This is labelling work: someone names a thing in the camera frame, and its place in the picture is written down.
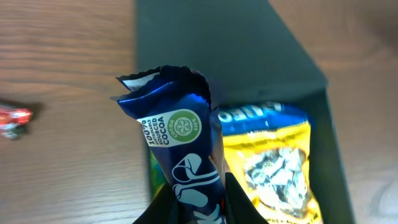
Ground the blue Oreo cookie pack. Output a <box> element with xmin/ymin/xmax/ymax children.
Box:
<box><xmin>218</xmin><ymin>102</ymin><xmax>309</xmax><ymax>136</ymax></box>

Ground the black box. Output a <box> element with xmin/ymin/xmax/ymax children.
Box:
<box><xmin>135</xmin><ymin>0</ymin><xmax>355</xmax><ymax>224</ymax></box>

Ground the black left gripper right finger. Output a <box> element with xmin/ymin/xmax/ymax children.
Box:
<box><xmin>225</xmin><ymin>172</ymin><xmax>269</xmax><ymax>224</ymax></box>

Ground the yellow Hacks candy bag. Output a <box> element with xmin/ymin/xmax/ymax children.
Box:
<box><xmin>223</xmin><ymin>121</ymin><xmax>323</xmax><ymax>224</ymax></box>

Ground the blue Dairy Milk chocolate bar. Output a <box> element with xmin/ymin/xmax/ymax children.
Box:
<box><xmin>115</xmin><ymin>65</ymin><xmax>226</xmax><ymax>224</ymax></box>

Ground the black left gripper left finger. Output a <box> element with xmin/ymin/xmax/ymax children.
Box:
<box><xmin>132</xmin><ymin>184</ymin><xmax>179</xmax><ymax>224</ymax></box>

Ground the green red KitKat Milo bar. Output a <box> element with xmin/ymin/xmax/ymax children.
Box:
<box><xmin>1</xmin><ymin>103</ymin><xmax>33</xmax><ymax>140</ymax></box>

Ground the Haribo gummy candy bag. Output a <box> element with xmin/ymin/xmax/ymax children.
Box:
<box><xmin>149</xmin><ymin>152</ymin><xmax>167</xmax><ymax>198</ymax></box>

